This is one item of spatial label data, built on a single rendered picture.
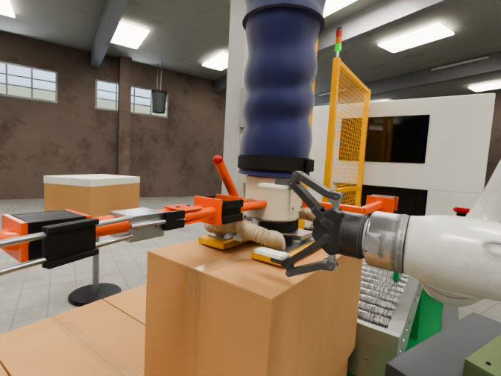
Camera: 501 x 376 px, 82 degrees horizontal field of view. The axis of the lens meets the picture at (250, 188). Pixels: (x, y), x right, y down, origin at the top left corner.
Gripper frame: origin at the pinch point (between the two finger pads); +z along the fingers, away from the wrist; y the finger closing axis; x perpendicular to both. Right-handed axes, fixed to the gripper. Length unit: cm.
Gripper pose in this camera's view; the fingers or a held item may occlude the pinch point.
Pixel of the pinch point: (263, 218)
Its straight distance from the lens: 59.1
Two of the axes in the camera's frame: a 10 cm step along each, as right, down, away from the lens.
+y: -0.6, 10.0, 0.8
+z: -8.2, -0.9, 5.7
